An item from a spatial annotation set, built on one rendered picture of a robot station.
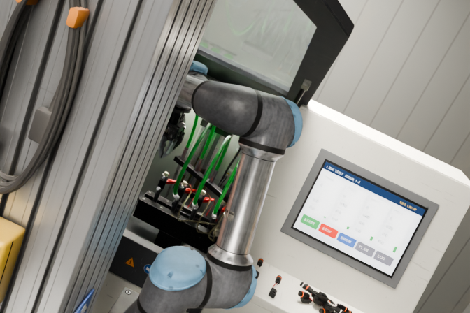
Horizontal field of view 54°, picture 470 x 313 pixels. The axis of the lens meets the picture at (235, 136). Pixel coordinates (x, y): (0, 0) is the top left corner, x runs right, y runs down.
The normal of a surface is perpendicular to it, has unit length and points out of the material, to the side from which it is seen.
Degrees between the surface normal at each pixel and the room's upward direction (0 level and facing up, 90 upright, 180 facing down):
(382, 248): 76
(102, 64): 90
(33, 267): 90
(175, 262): 8
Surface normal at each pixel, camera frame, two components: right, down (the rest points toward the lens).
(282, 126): 0.48, 0.20
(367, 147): -0.11, 0.04
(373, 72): -0.15, 0.27
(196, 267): 0.28, -0.88
